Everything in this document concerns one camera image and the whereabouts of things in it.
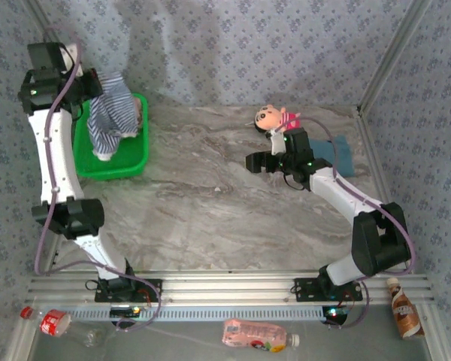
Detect blue white striped tank top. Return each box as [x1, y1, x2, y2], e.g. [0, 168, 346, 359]
[86, 71, 140, 162]

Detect pink tank top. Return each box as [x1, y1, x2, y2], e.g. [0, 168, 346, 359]
[133, 98, 144, 131]

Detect green plastic basket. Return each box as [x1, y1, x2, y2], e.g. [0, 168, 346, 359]
[73, 93, 150, 181]

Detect plush doll with pink shirt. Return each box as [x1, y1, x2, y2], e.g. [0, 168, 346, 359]
[253, 104, 301, 138]

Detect small circuit board with LEDs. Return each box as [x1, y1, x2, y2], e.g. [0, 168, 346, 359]
[322, 306, 350, 320]
[110, 306, 141, 319]

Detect pink drink bottle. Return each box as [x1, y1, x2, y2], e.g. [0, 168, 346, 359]
[221, 318, 301, 354]

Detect brown chocolate drink bottle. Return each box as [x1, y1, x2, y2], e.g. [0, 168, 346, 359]
[386, 277, 425, 341]

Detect clear red-label cola bottle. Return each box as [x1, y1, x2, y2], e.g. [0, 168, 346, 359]
[20, 306, 106, 349]

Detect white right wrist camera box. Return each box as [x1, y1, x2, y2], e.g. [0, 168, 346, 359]
[269, 129, 286, 156]

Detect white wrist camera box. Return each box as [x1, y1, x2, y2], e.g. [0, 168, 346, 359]
[59, 44, 84, 76]
[269, 129, 286, 156]

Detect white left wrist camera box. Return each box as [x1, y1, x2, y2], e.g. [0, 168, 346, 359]
[59, 44, 84, 76]

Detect aluminium frame post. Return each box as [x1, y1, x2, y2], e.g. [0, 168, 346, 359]
[22, 0, 50, 43]
[356, 0, 435, 114]

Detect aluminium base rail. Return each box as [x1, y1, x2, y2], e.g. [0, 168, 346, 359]
[26, 268, 435, 306]

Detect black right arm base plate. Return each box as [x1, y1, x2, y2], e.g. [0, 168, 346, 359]
[293, 277, 364, 302]

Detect grey slotted cable duct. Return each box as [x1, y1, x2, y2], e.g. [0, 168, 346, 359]
[65, 305, 326, 323]

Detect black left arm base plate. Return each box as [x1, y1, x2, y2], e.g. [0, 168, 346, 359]
[94, 278, 162, 302]

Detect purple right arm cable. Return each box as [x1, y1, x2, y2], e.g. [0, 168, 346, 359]
[274, 116, 416, 331]

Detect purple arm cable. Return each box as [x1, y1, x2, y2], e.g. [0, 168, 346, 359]
[35, 26, 163, 334]
[274, 116, 416, 331]

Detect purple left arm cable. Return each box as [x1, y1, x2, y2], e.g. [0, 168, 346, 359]
[35, 26, 163, 334]

